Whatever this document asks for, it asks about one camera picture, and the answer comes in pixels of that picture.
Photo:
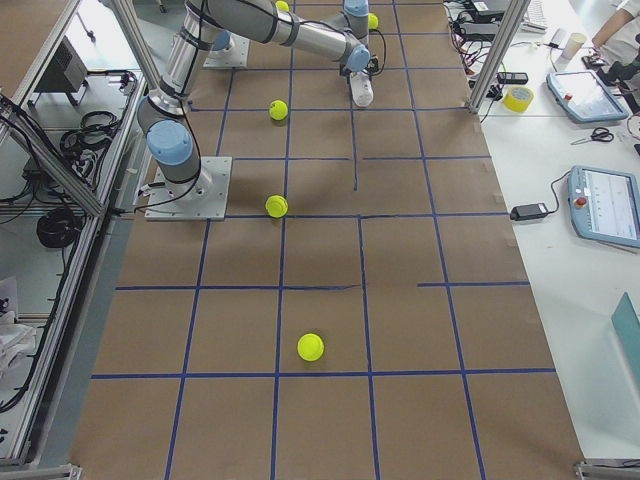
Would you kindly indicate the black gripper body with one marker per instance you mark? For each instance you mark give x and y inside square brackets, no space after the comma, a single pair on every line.
[348,73]

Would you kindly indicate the white blue tennis ball can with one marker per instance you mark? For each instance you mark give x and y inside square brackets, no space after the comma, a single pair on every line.
[361,89]

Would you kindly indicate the blue teach pendant near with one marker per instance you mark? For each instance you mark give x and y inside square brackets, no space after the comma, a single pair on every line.
[604,205]

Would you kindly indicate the Wilson tennis ball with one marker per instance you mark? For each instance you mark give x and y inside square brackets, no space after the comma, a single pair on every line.
[310,347]

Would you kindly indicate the paper cup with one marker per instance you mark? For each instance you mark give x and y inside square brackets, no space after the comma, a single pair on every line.
[573,45]

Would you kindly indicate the tennis ball front left corner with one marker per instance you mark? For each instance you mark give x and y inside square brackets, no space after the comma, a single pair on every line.
[278,110]

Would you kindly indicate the yellow tape roll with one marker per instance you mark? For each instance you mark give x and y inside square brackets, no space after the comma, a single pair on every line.
[518,99]

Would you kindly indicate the black power adapter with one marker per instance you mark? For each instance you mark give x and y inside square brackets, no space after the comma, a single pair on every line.
[528,212]

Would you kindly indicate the blue teach pendant far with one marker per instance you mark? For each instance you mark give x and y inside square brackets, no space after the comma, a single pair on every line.
[584,97]

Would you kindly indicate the tennis ball near gripper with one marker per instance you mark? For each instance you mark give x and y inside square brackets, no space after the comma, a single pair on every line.
[282,5]

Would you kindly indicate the person forearm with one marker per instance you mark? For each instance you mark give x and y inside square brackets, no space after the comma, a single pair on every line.
[613,24]

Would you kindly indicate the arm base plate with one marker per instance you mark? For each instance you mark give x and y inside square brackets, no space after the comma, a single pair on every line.
[228,51]
[206,200]

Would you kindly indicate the aluminium frame post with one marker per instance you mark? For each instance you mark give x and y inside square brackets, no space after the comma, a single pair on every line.
[509,26]

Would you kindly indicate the blue teach pendant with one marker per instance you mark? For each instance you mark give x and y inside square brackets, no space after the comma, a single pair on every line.
[604,205]
[584,97]

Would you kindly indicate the centre tennis ball with print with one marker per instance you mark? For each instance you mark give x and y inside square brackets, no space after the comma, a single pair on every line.
[276,206]

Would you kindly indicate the black phone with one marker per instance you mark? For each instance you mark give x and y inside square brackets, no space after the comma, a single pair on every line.
[512,78]

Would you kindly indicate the scissors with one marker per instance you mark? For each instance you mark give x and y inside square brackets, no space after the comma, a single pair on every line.
[599,134]

